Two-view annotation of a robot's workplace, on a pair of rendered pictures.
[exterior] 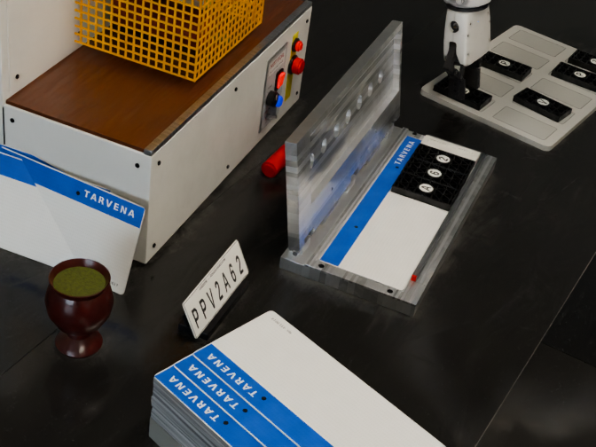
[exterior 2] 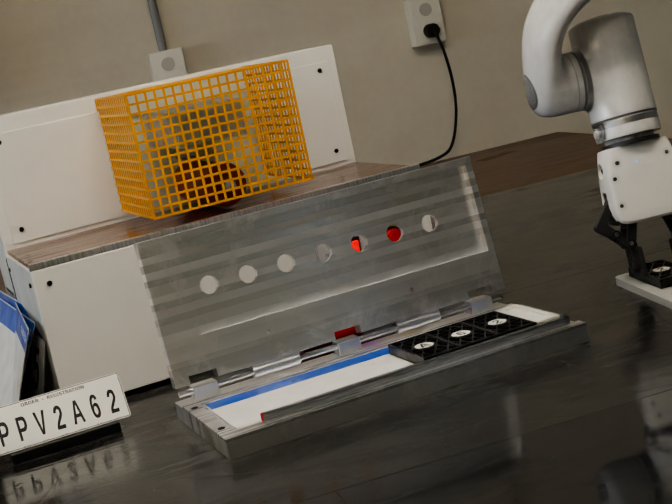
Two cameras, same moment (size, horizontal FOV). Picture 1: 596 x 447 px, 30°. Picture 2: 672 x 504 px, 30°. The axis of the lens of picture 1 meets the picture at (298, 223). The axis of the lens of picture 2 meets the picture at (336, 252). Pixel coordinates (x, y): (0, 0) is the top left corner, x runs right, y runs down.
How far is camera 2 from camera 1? 148 cm
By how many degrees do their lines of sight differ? 53
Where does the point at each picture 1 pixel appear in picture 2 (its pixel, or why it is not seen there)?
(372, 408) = not seen: outside the picture
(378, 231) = (310, 384)
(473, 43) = (631, 191)
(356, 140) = (352, 289)
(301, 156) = (155, 263)
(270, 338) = not seen: outside the picture
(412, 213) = (379, 370)
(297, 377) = not seen: outside the picture
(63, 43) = (100, 208)
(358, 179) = (373, 346)
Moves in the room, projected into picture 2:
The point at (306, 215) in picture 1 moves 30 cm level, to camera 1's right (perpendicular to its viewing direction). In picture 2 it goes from (187, 346) to (356, 365)
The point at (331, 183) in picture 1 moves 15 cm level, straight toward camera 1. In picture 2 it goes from (263, 322) to (155, 363)
